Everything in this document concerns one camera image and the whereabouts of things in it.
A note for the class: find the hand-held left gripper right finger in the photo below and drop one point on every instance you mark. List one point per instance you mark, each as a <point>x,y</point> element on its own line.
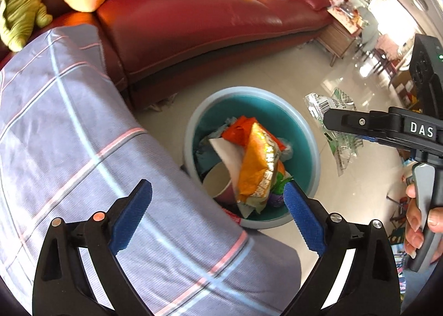
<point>304,217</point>

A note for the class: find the dark red leather sofa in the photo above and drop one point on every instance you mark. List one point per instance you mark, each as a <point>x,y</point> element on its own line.
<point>207,25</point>

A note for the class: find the pink paper cup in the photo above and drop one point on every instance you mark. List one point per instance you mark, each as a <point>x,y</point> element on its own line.
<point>216,181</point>

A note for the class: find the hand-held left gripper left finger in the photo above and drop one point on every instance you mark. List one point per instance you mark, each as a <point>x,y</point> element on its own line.
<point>133,215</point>

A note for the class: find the plaid purple tablecloth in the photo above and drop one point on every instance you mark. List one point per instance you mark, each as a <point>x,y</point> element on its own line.
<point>69,129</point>

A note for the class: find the white paper towel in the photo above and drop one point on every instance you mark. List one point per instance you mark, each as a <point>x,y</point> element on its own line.
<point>228,156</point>

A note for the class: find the person's right hand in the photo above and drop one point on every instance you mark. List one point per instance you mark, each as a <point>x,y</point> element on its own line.
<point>413,222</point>

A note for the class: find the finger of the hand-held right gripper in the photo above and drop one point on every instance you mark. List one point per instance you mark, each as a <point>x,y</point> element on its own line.
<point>349,122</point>

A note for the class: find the teal plastic basin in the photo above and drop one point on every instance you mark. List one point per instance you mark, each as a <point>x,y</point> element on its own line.
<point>297,122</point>

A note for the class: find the yellow orange snack bag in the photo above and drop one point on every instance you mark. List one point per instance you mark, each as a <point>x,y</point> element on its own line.
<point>256,163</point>

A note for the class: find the silver and green plastic wrapper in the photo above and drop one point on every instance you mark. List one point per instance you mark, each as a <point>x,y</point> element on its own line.
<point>335,103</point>

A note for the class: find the orange plastic wrapper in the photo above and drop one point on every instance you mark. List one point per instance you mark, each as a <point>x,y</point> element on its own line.
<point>237,132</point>

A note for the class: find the wooden side table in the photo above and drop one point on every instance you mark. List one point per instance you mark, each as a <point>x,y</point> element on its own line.
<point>337,40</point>

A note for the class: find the green dinosaur plush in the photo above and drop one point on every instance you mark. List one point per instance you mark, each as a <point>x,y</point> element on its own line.
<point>20,8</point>

